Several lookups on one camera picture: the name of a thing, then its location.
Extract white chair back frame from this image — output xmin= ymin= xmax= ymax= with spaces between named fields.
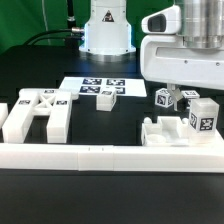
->
xmin=2 ymin=88 xmax=79 ymax=143

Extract white U-shaped fence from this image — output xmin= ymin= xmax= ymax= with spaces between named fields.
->
xmin=0 ymin=133 xmax=224 ymax=174

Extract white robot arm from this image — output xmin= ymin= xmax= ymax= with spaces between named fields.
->
xmin=79 ymin=0 xmax=224 ymax=100

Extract white marker sheet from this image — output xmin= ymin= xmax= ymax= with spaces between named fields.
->
xmin=60 ymin=77 xmax=147 ymax=97

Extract black cables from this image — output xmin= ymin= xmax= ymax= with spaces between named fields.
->
xmin=23 ymin=27 xmax=86 ymax=46

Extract white chair seat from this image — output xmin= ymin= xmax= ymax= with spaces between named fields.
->
xmin=141 ymin=116 xmax=199 ymax=147

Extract white block at left edge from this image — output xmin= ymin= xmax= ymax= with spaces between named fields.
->
xmin=0 ymin=103 xmax=8 ymax=129

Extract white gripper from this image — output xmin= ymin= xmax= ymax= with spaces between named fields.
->
xmin=140 ymin=5 xmax=224 ymax=110

